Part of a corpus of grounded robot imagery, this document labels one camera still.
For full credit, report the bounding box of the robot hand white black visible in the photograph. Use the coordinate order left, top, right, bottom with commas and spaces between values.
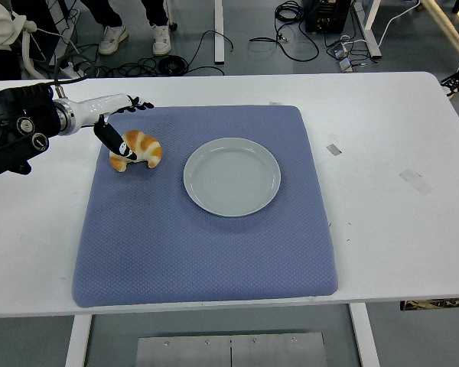
69, 93, 155, 161

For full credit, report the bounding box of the croissant bread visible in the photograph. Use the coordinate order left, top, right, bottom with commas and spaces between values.
109, 129, 164, 174

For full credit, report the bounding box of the grey round plate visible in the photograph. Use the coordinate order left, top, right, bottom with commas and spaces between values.
182, 137, 282, 218

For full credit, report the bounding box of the person with white shoes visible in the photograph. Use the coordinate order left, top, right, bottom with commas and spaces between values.
80, 0, 173, 57

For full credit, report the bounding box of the white desk leg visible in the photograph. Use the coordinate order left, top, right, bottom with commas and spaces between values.
350, 0, 383, 59
213, 0, 226, 63

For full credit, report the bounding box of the blue quilted mat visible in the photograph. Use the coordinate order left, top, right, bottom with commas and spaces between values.
71, 105, 338, 309

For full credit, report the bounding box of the white table leg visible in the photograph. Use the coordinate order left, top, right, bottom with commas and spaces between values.
63, 313, 93, 367
347, 301, 382, 367

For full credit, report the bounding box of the black equipment box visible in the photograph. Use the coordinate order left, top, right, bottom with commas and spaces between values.
304, 0, 349, 34

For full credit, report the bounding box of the clear tape piece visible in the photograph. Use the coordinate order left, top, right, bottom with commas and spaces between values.
399, 168, 434, 196

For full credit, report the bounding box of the person with black white shoe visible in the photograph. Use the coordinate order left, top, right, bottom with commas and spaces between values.
439, 49, 459, 100

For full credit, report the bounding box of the coiled black cable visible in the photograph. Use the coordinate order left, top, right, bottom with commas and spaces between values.
157, 54, 226, 76

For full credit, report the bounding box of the white tube frame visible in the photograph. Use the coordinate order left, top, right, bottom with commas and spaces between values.
20, 21, 47, 80

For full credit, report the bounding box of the long looped black cable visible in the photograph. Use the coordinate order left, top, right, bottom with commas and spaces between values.
249, 0, 320, 62

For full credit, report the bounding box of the white cable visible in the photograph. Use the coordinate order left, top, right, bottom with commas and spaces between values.
377, 0, 422, 47

